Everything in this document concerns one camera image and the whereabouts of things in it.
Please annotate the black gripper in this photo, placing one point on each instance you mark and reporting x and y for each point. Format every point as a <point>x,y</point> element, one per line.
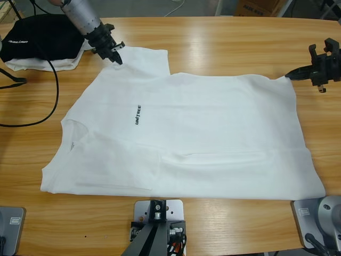
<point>102,41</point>
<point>326,70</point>

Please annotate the white t-shirt with black logo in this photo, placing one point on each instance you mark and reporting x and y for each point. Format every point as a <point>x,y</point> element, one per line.
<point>186,133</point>

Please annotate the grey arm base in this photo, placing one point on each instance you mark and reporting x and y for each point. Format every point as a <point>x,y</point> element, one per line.
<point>303,221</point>
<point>13,232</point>

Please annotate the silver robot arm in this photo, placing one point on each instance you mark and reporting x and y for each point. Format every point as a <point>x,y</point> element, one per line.
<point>80,14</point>

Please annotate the folded white t-shirt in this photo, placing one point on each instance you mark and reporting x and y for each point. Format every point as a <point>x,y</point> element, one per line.
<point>64,65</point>

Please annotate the black metal stand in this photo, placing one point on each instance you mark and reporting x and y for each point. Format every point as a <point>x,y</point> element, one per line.
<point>330,8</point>

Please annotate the folded black t-shirt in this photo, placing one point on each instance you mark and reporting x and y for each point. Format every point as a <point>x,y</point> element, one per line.
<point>40,37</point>

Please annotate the cardboard box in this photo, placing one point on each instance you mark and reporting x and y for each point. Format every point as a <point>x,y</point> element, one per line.
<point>253,8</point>

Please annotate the wooden pallet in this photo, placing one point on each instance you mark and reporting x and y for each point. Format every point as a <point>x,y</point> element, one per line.
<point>6,12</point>

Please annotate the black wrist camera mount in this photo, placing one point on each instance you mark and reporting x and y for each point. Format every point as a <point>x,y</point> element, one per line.
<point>109,26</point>
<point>330,45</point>

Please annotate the white metal post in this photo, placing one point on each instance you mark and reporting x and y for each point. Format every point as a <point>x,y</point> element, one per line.
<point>219,8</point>
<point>286,9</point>

